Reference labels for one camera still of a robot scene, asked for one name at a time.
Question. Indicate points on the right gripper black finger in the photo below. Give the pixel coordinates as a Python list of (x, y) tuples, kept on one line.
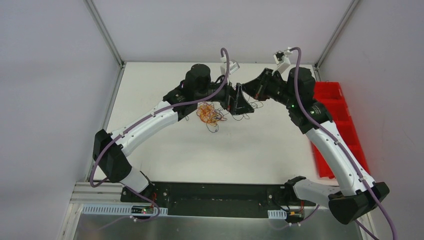
[(258, 93), (260, 81)]

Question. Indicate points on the left white cable duct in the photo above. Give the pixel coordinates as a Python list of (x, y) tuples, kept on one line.
[(123, 210)]

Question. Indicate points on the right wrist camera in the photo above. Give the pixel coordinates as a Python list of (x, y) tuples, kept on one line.
[(282, 60)]

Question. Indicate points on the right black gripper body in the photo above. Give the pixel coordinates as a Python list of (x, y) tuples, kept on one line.
[(265, 84)]

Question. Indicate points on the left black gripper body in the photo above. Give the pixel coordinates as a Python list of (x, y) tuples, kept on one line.
[(232, 98)]

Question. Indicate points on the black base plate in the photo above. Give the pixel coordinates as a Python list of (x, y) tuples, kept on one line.
[(223, 199)]

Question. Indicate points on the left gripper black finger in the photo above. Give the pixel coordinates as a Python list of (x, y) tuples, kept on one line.
[(241, 110), (241, 100)]

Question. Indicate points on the aluminium frame rail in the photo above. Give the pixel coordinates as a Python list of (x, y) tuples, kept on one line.
[(106, 193)]

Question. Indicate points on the white cable duct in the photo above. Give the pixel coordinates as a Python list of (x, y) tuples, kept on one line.
[(123, 210), (277, 214)]

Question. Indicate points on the red plastic bin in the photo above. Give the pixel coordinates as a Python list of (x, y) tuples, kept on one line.
[(331, 95)]

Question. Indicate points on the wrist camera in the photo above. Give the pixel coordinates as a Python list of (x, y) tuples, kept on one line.
[(233, 66), (282, 60)]

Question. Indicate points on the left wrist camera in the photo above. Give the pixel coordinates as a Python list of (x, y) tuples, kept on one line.
[(233, 66)]

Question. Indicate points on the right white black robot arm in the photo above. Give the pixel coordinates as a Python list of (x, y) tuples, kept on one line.
[(357, 192)]

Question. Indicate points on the right white cable duct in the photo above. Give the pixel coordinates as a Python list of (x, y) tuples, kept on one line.
[(277, 214)]

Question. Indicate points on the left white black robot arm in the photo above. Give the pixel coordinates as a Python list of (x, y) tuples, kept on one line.
[(111, 149)]

